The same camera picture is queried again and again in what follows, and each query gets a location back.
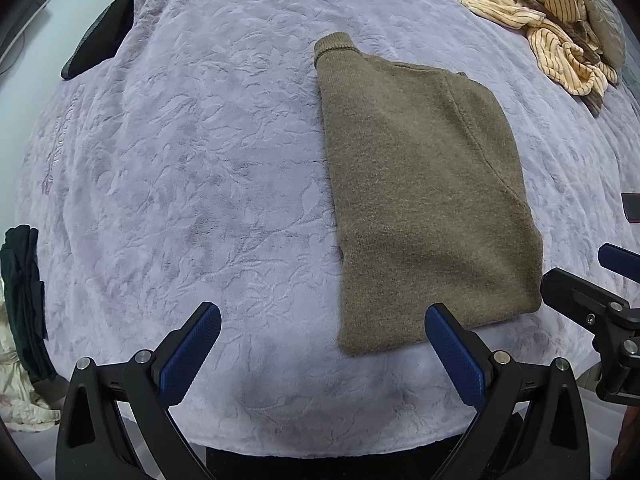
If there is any cream striped garment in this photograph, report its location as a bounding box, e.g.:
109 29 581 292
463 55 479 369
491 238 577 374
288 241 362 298
456 0 620 118

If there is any lavender embossed plush blanket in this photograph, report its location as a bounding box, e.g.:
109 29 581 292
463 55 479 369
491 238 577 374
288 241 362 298
10 0 640 456

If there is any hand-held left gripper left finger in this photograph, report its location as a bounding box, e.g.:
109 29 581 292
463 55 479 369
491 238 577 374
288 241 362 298
55 301 222 480

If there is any cream floral cloth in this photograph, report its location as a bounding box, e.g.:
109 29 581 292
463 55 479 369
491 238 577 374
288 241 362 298
0 300 62 431

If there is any black cloth on bed corner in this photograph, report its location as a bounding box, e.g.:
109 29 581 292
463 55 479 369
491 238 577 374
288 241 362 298
61 0 137 81

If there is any grey satin pillow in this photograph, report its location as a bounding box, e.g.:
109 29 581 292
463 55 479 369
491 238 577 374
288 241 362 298
575 0 627 68

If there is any olive brown knit sweater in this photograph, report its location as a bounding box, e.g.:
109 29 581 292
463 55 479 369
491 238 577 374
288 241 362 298
314 32 545 358

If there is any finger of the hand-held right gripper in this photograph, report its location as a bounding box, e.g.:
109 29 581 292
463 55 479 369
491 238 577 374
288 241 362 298
598 243 640 286
540 267 631 332

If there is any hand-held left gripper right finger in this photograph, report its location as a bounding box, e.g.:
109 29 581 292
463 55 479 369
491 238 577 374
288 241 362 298
424 303 592 480

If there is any dark green cloth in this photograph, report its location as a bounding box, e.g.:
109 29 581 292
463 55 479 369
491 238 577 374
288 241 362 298
0 225 58 383

